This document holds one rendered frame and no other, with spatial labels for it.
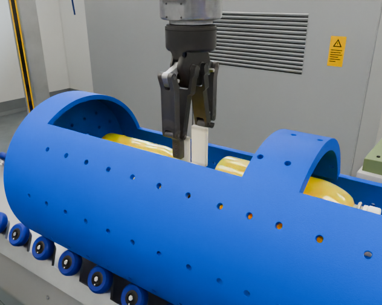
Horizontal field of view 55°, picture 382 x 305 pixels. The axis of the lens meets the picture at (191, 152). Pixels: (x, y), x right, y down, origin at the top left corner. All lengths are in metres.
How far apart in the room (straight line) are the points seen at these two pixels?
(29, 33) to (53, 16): 4.38
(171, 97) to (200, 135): 0.12
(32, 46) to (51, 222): 0.83
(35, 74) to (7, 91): 4.08
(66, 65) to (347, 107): 4.50
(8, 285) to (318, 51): 1.72
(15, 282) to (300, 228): 0.62
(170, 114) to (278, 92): 1.67
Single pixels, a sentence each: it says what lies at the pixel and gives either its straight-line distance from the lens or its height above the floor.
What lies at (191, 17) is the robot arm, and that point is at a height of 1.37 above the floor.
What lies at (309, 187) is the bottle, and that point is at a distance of 0.45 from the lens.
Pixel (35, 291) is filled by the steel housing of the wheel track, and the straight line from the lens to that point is 0.81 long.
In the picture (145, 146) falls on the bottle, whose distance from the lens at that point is 0.66.
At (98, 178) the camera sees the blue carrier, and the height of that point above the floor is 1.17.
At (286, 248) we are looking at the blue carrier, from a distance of 0.38.
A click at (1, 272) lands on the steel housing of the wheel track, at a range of 0.89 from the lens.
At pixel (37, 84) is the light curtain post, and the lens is 1.35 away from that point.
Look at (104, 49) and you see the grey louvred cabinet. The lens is 3.08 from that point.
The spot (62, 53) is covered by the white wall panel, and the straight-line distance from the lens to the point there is 5.78.
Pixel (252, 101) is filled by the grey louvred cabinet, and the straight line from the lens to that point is 2.26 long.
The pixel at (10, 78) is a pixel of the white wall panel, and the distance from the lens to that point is 5.42.
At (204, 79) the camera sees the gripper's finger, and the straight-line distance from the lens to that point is 0.57.
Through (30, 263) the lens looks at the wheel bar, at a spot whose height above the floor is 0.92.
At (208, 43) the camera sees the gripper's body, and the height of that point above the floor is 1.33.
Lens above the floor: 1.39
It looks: 23 degrees down
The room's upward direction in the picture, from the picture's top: straight up
